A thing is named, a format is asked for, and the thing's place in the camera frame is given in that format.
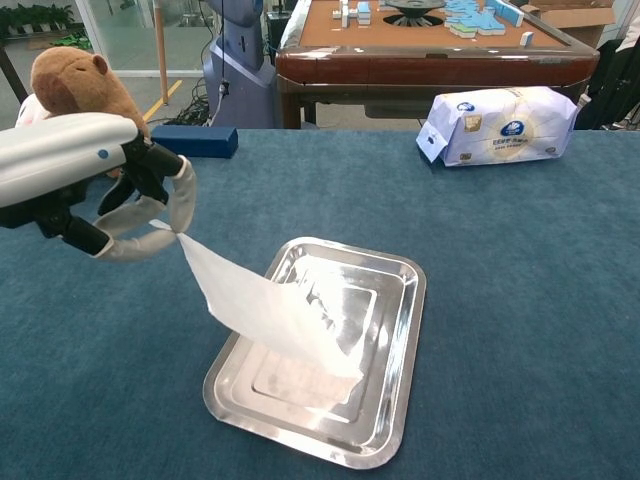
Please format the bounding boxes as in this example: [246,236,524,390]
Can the white paper towel sheet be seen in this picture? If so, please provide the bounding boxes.
[148,218,367,384]

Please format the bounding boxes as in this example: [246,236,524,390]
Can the cardboard box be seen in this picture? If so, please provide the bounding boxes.
[519,0,617,49]

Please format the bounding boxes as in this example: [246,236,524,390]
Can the stainless steel tray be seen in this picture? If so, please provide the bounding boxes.
[202,236,428,471]

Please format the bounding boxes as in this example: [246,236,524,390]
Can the black floor cable bundle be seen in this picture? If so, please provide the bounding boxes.
[164,74,221,127]

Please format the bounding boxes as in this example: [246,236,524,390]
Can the green potted plants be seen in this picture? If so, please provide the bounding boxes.
[0,3,75,39]

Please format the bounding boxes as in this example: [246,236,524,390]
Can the blue table mat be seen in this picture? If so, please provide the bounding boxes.
[0,128,640,480]

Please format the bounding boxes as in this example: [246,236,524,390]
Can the orange wooden pole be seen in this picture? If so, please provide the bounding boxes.
[153,0,170,105]

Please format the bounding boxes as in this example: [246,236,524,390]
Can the brown mahjong table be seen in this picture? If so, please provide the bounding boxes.
[274,0,601,130]

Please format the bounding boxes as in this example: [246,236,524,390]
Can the white blue tissue pack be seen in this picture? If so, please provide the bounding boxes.
[415,85,579,168]

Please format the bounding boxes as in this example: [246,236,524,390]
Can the brown capybara plush toy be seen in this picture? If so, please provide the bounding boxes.
[30,46,152,146]

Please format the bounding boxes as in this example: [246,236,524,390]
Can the dark blue rectangular box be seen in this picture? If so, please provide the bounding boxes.
[149,124,239,160]

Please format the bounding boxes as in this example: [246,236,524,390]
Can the red white snack bag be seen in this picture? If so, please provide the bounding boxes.
[14,93,51,129]

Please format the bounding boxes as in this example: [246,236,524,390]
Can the black mahjong table centre dial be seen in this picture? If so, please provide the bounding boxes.
[382,0,448,26]

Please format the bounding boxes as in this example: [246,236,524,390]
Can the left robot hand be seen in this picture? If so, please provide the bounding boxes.
[0,112,197,264]

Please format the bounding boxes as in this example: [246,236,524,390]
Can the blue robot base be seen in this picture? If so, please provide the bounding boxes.
[202,0,277,129]

